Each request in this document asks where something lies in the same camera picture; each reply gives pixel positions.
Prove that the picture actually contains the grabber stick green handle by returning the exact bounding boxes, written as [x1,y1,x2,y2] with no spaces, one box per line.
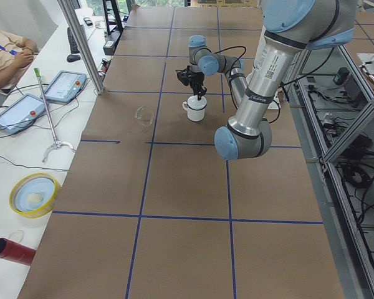
[34,68,76,163]

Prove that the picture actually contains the aluminium frame post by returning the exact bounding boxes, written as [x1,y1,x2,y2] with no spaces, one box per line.
[57,0,105,95]

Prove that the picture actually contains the white ceramic lid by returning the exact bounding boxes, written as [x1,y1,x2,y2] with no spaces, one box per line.
[187,95,207,111]

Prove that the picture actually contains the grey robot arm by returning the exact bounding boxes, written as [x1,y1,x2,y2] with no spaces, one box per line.
[189,1,357,160]

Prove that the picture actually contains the yellow tape roll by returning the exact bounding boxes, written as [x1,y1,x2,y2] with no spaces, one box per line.
[9,173,61,219]

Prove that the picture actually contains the white enamel mug blue rim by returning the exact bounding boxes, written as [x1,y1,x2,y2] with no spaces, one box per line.
[182,102,206,121]

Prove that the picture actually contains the near teach pendant tablet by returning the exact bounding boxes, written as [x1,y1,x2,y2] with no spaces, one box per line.
[0,93,45,134]

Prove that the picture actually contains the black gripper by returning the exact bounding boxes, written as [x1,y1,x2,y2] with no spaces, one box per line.
[187,65,206,100]

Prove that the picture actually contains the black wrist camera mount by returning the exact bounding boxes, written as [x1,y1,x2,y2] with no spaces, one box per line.
[176,69,190,86]

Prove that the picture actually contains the teach pendant tablet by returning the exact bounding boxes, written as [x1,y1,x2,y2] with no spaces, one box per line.
[44,70,87,103]
[0,93,45,134]

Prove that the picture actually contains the far teach pendant tablet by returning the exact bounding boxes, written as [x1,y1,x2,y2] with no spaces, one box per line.
[44,70,87,103]

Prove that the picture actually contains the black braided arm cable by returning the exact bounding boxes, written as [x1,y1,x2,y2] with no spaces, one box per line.
[205,45,283,125]

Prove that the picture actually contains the red cardboard tube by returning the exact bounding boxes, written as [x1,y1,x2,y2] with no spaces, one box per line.
[0,238,36,266]

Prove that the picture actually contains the person in beige shirt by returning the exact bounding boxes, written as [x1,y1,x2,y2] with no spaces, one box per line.
[0,30,38,92]

